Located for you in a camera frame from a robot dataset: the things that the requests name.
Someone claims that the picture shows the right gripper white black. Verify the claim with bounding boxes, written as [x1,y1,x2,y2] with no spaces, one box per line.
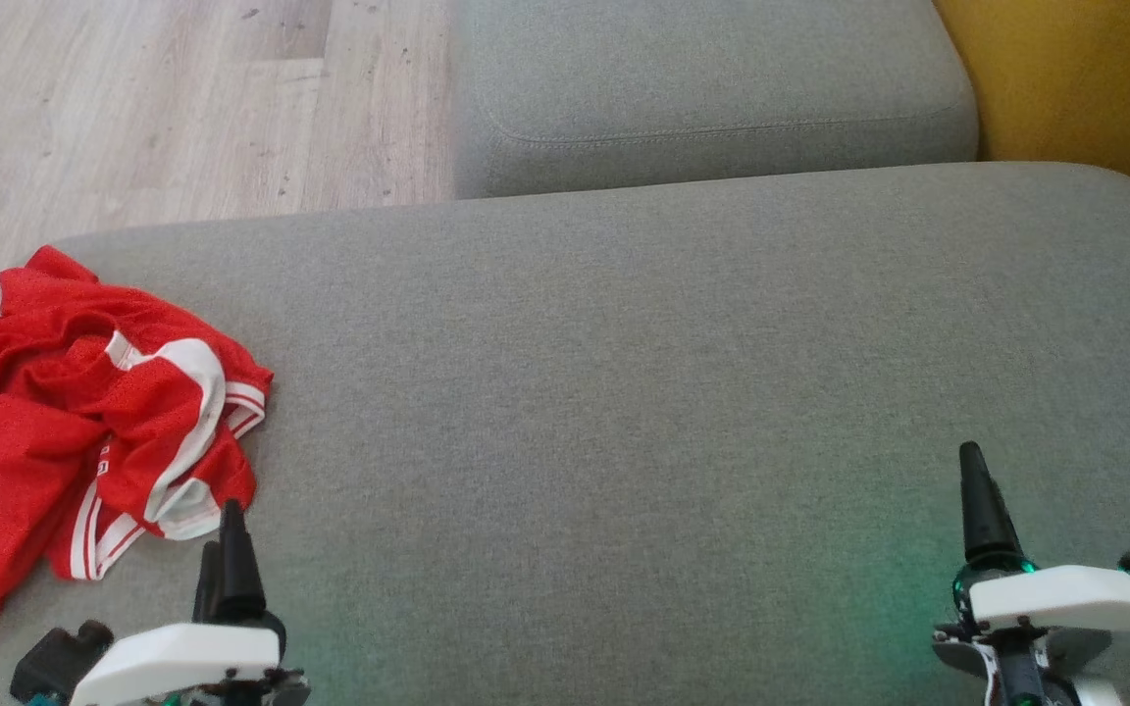
[952,441,1130,653]

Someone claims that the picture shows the large grey sofa seat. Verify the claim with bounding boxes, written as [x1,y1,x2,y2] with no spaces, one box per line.
[0,162,1130,706]

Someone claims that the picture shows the red garment white hem stripe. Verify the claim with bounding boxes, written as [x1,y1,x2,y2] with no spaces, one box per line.
[0,245,274,542]

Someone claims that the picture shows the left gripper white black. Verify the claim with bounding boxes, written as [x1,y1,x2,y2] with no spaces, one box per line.
[11,498,311,706]

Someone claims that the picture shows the yellow fabric backrest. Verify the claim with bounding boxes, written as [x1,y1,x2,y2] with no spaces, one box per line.
[933,0,1130,222]

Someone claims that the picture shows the small grey sofa cushion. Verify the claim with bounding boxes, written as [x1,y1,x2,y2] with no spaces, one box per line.
[452,0,980,200]

